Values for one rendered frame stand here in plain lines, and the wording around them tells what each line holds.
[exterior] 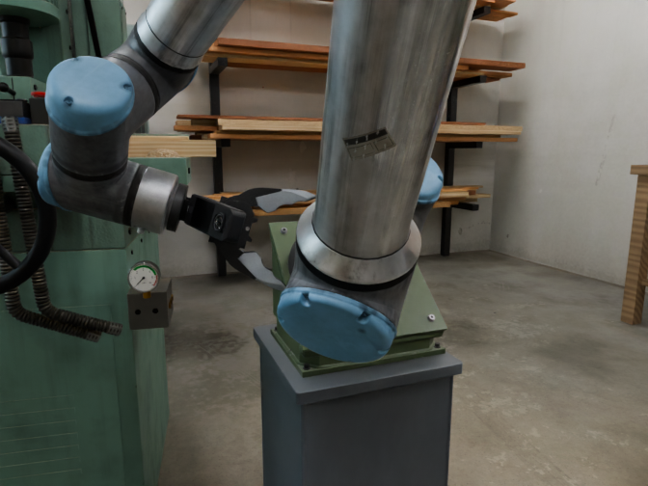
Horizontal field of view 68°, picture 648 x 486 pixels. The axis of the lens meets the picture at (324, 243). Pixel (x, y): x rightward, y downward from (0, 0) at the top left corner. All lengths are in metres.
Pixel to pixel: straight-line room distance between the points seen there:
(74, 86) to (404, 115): 0.37
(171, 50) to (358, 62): 0.32
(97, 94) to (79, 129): 0.05
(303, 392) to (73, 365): 0.59
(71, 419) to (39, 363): 0.15
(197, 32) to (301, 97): 3.18
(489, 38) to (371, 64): 4.34
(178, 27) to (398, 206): 0.34
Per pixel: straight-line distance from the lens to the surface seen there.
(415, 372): 0.84
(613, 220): 3.88
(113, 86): 0.62
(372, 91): 0.40
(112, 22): 1.46
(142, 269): 1.04
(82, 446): 1.28
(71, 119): 0.61
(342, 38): 0.41
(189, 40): 0.65
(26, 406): 1.26
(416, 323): 0.88
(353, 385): 0.79
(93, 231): 1.10
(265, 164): 3.70
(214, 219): 0.64
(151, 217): 0.70
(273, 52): 3.29
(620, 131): 3.87
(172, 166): 1.07
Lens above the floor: 0.91
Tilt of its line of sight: 11 degrees down
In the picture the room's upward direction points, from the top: straight up
